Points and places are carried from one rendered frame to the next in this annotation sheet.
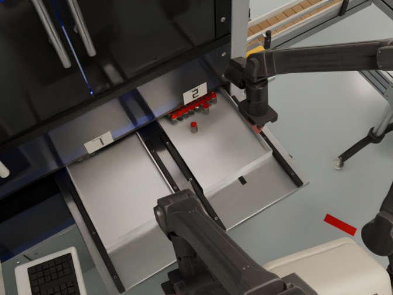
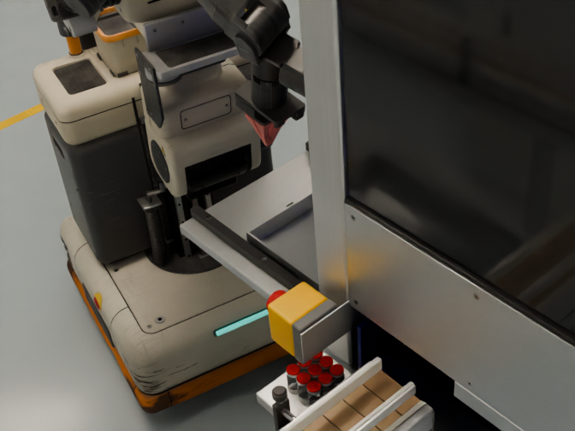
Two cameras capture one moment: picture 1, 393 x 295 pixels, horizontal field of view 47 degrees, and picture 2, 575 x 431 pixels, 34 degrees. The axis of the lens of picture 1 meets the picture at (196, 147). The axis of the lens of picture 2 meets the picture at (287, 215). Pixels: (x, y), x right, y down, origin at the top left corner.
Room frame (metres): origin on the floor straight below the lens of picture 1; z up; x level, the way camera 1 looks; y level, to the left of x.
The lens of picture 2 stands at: (1.89, -0.44, 1.97)
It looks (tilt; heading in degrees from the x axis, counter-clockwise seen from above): 40 degrees down; 167
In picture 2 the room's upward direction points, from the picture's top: 5 degrees counter-clockwise
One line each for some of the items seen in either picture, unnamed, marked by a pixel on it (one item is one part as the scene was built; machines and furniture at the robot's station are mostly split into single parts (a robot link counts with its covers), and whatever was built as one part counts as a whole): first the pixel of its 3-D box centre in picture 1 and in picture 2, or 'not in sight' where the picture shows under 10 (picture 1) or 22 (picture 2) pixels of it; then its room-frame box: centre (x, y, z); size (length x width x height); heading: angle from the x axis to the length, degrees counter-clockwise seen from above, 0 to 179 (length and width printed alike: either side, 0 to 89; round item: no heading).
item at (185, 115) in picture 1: (193, 109); not in sight; (0.87, -0.01, 0.90); 0.18 x 0.02 x 0.05; 115
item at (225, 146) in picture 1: (210, 133); (369, 249); (0.77, -0.05, 0.90); 0.34 x 0.26 x 0.04; 25
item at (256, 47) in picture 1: (254, 59); (302, 321); (0.99, -0.23, 1.00); 0.08 x 0.07 x 0.07; 25
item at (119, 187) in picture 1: (120, 182); not in sight; (0.63, 0.26, 0.90); 0.34 x 0.26 x 0.04; 25
